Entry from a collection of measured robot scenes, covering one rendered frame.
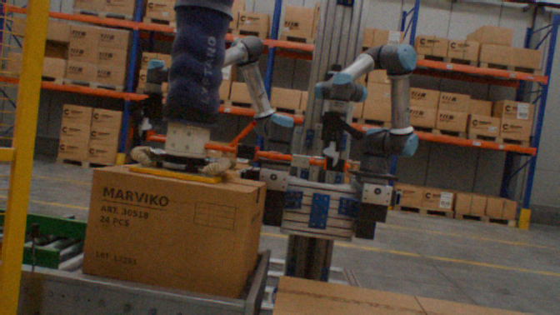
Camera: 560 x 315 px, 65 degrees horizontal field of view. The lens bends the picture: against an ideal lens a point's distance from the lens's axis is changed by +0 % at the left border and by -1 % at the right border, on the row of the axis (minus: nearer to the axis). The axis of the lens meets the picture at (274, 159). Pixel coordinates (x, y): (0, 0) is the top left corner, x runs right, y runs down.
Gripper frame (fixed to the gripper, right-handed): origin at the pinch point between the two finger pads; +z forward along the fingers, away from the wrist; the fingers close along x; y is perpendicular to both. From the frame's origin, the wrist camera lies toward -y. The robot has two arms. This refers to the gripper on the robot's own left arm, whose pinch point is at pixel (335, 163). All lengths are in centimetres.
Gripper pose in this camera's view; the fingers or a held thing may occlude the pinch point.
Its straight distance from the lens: 176.7
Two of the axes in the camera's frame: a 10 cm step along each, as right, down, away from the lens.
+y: -9.8, -1.4, 1.0
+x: -1.1, 0.4, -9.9
